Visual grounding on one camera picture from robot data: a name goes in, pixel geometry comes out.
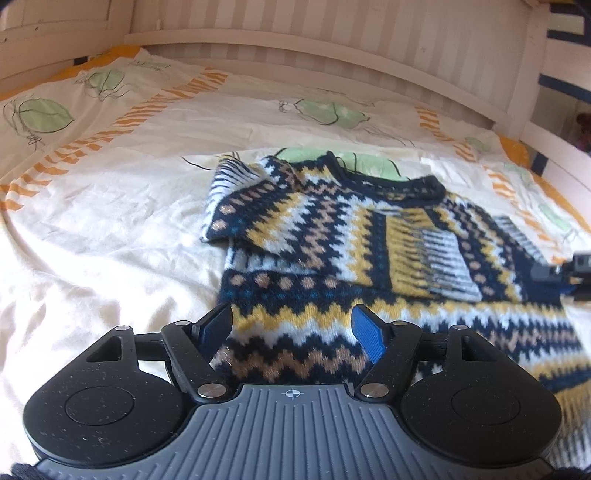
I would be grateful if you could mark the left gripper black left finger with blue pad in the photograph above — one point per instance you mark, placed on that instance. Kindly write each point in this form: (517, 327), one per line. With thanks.
(190, 346)

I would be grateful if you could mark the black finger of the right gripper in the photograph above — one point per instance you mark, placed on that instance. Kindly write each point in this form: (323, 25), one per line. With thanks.
(572, 277)

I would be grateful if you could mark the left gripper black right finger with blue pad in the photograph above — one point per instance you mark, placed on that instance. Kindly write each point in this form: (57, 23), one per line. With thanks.
(391, 348)

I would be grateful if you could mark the navy yellow patterned knit sweater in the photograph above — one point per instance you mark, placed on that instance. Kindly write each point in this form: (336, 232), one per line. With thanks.
(309, 240)

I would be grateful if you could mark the white blue shelf unit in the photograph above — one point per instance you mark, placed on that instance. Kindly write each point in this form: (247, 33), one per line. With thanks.
(557, 126)

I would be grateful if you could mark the cream leaf print bedsheet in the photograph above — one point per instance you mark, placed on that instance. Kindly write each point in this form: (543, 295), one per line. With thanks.
(105, 175)

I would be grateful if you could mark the white slatted bed headboard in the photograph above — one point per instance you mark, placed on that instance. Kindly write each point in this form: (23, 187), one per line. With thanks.
(476, 60)

